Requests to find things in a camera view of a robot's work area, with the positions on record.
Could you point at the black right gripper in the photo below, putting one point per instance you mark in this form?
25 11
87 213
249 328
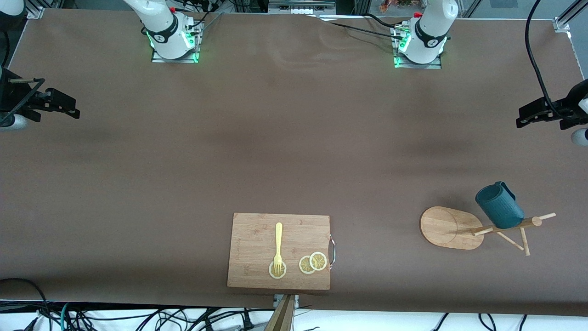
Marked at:
10 95

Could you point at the aluminium frame corner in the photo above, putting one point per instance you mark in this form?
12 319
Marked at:
36 10
565 20

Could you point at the wooden post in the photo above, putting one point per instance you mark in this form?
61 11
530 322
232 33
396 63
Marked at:
281 317

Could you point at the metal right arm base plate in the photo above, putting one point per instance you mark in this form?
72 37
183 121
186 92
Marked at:
188 59

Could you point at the grey power strip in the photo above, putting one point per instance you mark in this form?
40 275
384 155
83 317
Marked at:
301 5

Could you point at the dark teal cup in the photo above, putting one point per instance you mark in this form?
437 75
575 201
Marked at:
500 209

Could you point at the yellow plastic fork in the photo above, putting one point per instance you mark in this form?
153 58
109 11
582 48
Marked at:
278 239

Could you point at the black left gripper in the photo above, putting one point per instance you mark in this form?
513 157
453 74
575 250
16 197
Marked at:
571 105

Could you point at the wooden cutting board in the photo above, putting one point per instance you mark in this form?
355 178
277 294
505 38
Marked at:
257 239

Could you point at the brown table cover sheet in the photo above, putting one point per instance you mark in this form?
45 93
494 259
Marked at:
294 138

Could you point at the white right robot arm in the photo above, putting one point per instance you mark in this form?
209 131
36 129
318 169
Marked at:
161 27

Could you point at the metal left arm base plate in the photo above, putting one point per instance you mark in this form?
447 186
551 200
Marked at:
436 65

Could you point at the lemon slice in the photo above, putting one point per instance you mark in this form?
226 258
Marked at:
304 265
272 274
318 261

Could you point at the wooden cup rack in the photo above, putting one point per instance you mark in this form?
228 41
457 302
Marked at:
450 227

